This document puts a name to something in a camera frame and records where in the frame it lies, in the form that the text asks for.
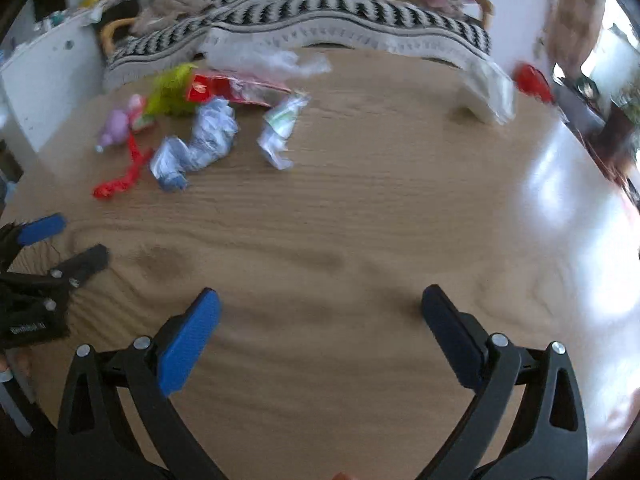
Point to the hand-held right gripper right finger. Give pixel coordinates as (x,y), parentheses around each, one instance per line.
(452,340)

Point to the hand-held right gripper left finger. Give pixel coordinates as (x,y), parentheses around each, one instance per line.
(192,345)

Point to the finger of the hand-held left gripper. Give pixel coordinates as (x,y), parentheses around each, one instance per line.
(87,260)
(42,227)

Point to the red ribbon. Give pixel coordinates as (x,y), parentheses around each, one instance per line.
(120,180)

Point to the small pink bottle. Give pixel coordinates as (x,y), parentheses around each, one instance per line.
(115,127)

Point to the blue wrapper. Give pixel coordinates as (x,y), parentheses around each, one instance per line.
(215,127)

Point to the yellow-green wrapper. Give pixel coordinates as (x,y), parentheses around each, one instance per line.
(172,90)

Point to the red snack packet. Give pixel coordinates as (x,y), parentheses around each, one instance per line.
(210,87)

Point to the white green candy wrapper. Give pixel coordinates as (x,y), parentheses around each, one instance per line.
(280,125)

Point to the white paper ball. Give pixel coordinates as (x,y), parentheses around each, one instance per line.
(485,92)

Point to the clear plastic bag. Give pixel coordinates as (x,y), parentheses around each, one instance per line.
(270,60)

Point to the person's left hand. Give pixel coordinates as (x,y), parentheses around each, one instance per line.
(17,360)

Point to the blue cloth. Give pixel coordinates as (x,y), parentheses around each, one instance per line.
(7,191)

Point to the large white cabinet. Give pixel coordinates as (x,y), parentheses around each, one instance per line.
(45,90)

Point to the row of small bottles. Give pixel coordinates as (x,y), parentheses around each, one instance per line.
(50,21)

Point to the wooden sofa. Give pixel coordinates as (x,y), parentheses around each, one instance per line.
(111,30)

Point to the black bag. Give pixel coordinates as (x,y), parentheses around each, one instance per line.
(120,10)

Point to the beige plush toy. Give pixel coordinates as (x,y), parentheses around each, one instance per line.
(170,5)

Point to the red plastic bag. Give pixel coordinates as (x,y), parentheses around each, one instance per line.
(532,82)

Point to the striped black white sofa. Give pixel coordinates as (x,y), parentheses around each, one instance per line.
(325,15)

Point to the brown patterned curtain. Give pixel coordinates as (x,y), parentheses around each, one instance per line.
(575,15)

